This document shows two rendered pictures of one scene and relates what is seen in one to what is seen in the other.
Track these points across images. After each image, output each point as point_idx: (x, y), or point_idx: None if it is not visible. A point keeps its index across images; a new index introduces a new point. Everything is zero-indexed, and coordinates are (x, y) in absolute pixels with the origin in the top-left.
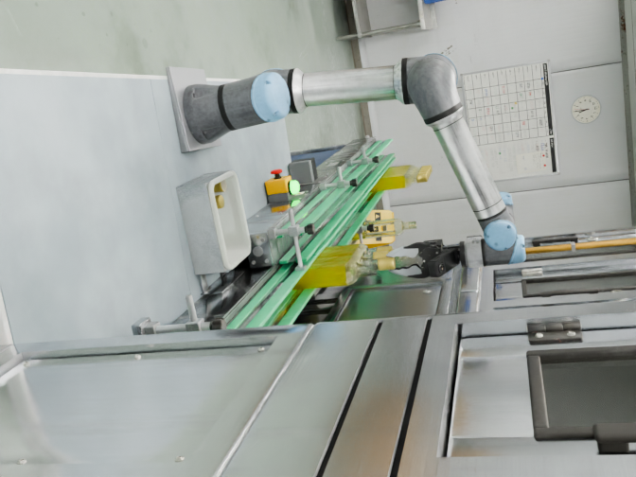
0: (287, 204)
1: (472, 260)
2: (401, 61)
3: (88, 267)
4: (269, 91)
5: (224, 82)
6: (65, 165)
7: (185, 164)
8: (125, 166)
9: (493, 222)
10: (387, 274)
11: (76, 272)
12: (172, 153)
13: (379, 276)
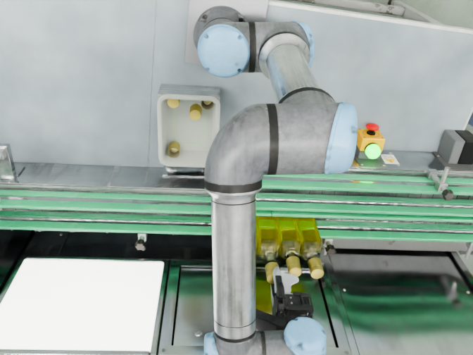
0: None
1: None
2: (292, 91)
3: (20, 98)
4: (201, 45)
5: (323, 14)
6: (11, 31)
7: (188, 70)
8: (87, 49)
9: (210, 335)
10: (399, 298)
11: (5, 96)
12: (168, 57)
13: (392, 292)
